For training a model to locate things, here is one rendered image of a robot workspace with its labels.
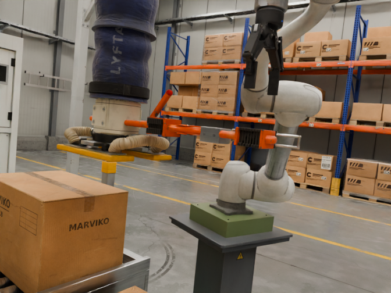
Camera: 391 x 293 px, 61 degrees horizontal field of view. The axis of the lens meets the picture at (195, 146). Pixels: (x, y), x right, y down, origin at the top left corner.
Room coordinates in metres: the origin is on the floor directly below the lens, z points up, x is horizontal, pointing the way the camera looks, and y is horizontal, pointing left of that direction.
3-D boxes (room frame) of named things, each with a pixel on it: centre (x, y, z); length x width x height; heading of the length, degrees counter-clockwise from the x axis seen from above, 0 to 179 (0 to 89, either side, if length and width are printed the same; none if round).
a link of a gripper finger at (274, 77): (0.98, -0.21, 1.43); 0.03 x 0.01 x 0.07; 52
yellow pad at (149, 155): (1.36, 0.25, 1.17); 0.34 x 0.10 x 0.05; 52
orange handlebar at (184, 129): (1.26, 0.08, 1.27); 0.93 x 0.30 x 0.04; 52
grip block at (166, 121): (1.13, 0.11, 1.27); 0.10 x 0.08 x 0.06; 142
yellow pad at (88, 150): (1.21, 0.37, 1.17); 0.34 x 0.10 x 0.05; 52
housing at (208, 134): (1.00, -0.06, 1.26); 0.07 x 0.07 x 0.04; 52
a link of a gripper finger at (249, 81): (0.88, -0.12, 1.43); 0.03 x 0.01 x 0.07; 52
